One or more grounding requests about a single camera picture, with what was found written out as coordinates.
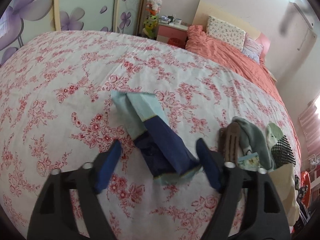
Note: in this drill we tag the blue and light-blue socks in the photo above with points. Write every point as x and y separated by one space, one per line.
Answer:
160 140

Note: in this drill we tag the pink curtain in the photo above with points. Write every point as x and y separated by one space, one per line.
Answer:
310 127

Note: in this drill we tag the cream and pink headboard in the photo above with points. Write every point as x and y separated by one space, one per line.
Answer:
202 11

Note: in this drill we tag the brown striped sock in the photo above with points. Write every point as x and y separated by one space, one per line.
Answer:
231 140

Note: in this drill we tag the black dotted sock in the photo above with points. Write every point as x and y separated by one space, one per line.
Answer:
283 152

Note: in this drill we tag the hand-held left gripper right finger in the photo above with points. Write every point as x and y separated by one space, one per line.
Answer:
208 165

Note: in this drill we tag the pink nightstand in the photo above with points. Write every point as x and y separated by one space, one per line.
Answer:
170 31

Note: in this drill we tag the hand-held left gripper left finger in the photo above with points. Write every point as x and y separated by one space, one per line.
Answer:
107 167

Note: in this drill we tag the red floral tablecloth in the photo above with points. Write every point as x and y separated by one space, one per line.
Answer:
75 80

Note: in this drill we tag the cream cloth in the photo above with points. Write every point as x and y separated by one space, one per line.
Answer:
287 187

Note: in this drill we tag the salmon bed duvet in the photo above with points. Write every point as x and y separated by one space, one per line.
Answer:
237 57

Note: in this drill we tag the light green cat sock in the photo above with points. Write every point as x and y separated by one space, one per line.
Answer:
272 135

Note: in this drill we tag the orange laundry basket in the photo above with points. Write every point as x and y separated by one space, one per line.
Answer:
305 177

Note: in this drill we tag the white air conditioner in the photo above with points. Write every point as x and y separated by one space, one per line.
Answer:
303 12

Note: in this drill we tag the dark floral cloth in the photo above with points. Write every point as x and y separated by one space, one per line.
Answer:
300 187

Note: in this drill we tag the flower print wardrobe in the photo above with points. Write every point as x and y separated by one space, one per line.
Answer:
75 5

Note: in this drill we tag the plush toy display cylinder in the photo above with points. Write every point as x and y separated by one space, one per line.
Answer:
153 7

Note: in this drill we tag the pink striped pillow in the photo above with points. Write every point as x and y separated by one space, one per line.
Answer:
253 47

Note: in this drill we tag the small red basket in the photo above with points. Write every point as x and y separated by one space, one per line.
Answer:
177 42

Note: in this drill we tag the grey sock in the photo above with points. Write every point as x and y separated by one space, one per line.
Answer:
255 140

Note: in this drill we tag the small floral paper packet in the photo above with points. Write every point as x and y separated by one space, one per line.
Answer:
248 161

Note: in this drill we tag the floral print pillow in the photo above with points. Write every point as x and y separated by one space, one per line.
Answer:
225 31

